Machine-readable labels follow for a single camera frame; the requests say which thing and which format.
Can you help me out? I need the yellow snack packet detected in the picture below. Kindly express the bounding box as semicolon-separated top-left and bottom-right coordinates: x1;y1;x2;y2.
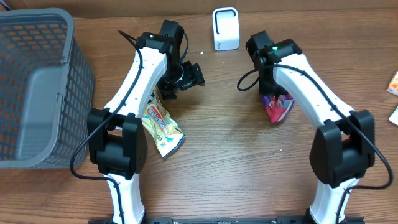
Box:
142;88;185;159

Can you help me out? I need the red purple pantyliner pack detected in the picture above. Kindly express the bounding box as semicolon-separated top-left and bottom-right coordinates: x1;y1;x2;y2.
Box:
260;94;295;123

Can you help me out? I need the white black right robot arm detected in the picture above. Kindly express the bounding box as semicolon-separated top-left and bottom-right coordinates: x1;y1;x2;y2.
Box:
246;31;375;223

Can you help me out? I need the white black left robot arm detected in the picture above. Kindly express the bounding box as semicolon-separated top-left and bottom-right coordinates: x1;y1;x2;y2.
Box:
85;20;205;223

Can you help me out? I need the white barcode scanner stand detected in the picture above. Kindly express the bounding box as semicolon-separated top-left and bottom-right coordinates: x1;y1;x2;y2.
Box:
212;7;240;51

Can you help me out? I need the grey plastic shopping basket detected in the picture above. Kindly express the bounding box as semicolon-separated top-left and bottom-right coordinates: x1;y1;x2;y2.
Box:
1;8;95;169

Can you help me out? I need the orange packet at edge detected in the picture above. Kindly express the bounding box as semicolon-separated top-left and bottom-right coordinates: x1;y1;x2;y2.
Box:
386;72;398;96

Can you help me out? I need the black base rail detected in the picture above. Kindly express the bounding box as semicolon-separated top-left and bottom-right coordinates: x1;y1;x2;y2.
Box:
88;215;366;224

